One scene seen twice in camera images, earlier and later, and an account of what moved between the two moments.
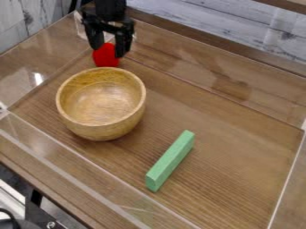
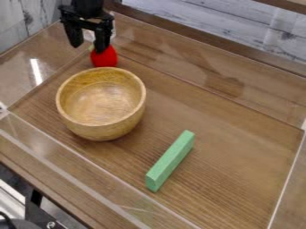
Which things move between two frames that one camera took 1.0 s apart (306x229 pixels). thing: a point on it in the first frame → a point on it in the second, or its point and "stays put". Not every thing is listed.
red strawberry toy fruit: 104,55 stays put
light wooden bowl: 100,103 stays put
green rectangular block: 170,161 stays put
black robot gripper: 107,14 → 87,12
